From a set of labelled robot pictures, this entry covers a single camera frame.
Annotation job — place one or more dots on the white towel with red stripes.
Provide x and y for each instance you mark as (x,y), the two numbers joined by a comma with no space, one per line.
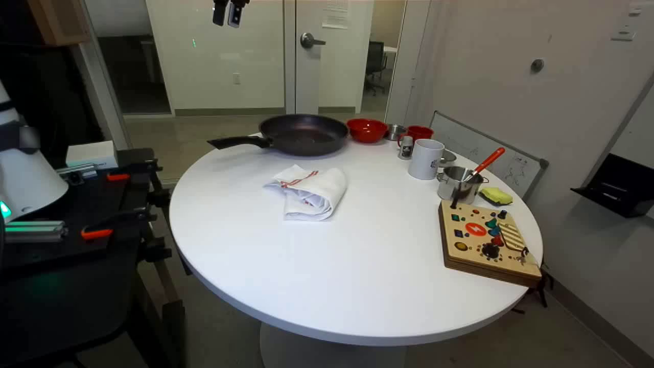
(319,194)

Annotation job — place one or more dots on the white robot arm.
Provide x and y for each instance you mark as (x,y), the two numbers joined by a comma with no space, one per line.
(28,181)

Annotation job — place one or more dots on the black frying pan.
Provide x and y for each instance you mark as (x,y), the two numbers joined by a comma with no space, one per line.
(303,133)

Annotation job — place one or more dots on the dark office chair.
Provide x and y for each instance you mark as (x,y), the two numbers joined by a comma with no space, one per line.
(379,63)

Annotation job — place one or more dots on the wooden cabinet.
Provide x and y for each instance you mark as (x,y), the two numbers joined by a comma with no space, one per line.
(59,22)

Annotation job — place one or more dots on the red bowl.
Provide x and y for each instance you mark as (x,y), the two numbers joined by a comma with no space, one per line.
(367,132)

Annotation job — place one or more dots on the white box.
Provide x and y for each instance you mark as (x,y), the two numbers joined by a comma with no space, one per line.
(92,155)

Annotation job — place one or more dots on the small metal cup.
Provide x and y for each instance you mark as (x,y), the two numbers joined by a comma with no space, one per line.
(395,132)
(406,145)

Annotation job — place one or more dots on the small red cup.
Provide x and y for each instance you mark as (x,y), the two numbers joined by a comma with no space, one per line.
(420,132)

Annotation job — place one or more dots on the white mug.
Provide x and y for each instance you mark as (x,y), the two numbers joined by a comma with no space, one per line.
(425,161)

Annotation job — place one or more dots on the steel pot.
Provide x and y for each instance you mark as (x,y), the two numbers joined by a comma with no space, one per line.
(451,185)

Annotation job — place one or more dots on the yellow sponge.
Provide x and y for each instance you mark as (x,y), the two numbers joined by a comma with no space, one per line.
(495,194)

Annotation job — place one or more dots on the black robot stand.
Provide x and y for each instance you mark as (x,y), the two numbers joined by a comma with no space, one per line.
(68,292)

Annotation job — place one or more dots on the whiteboard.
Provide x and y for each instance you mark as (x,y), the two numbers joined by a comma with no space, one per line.
(525,171)

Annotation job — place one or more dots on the wooden toy board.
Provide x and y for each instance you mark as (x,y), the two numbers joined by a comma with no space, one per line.
(470,262)

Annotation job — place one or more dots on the round wall fitting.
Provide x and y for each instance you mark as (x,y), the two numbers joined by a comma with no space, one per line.
(538,66)

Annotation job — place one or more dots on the white wall switch plate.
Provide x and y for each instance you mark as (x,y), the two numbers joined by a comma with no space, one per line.
(624,33)

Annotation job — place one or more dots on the black wall file holder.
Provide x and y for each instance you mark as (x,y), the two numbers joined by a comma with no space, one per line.
(617,186)

